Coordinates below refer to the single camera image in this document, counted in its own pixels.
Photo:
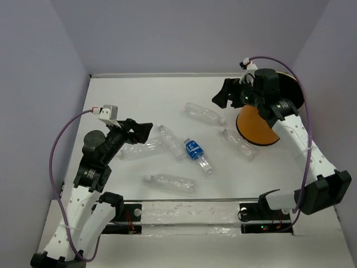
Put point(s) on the metal rail front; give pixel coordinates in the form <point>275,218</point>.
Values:
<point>195,200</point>

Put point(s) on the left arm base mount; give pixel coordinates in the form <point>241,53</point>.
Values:
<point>126,222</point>

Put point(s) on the clear bottle front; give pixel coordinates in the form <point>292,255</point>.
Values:
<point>171,184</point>

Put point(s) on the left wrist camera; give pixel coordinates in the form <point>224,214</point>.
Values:
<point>107,114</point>

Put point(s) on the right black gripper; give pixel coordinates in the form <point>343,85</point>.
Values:
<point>230,86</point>

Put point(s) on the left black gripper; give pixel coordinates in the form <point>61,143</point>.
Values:
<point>141,130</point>

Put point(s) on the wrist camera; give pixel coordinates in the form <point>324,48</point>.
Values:
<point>249,68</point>
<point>107,114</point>

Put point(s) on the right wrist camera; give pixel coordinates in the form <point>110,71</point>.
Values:
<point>249,68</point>

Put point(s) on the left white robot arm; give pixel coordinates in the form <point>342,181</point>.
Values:
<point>76,239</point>

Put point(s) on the clear bottle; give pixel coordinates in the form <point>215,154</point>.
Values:
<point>172,142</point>
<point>239,145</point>
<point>171,184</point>
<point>152,147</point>
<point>203,115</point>

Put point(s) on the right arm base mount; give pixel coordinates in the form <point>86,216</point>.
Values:
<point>256,221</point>

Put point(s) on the orange bin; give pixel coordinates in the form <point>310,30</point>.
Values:
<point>256,130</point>

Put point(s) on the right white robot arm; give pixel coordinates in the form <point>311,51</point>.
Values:
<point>323,185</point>

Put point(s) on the blue label bottle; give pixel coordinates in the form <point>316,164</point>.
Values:
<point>197,154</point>

